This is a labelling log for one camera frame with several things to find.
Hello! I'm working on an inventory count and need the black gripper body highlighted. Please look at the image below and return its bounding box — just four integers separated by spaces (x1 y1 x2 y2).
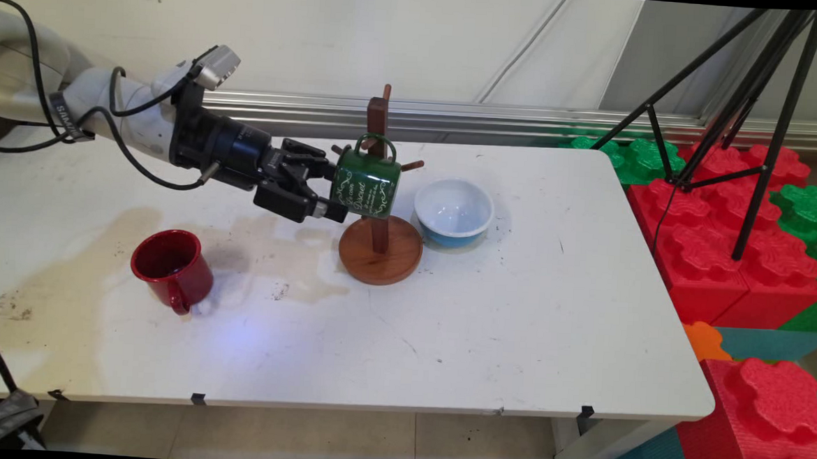
170 105 290 194

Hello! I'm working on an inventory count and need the blue and white bowl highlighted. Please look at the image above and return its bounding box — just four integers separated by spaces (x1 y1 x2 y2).
411 176 497 251

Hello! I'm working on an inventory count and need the black tripod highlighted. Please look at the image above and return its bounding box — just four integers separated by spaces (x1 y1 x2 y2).
586 0 817 265

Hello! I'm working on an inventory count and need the wooden mug tree stand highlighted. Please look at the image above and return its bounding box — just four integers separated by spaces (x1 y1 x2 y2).
323 81 432 289

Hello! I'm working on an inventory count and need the green foam block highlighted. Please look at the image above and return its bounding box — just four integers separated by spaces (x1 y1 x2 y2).
762 183 817 333
558 134 688 189

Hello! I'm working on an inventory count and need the white table leg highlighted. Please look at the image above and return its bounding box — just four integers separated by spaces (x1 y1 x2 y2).
550 414 679 459

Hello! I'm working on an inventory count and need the white wall conduit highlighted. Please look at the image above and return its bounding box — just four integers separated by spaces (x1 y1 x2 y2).
475 0 572 109

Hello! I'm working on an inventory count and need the red ceramic mug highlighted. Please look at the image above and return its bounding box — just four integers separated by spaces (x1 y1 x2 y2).
128 227 216 318

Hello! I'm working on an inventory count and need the aluminium wall rail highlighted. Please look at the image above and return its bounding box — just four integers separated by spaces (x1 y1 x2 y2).
200 89 817 164

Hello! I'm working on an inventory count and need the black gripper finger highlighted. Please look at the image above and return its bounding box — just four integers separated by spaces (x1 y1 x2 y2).
280 139 340 180
252 176 350 226

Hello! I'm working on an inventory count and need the large red foam block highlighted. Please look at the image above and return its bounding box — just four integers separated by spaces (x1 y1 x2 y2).
619 136 817 333
675 354 817 459

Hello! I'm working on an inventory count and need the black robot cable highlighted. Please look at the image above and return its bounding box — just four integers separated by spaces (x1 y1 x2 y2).
0 0 214 193

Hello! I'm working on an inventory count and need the green mug with white print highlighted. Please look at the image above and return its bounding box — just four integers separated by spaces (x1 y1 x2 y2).
329 131 404 221

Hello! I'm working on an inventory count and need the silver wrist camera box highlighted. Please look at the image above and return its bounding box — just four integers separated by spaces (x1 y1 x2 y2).
191 43 242 94

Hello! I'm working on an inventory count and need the orange foam block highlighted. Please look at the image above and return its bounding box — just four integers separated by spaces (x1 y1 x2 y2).
682 320 735 364

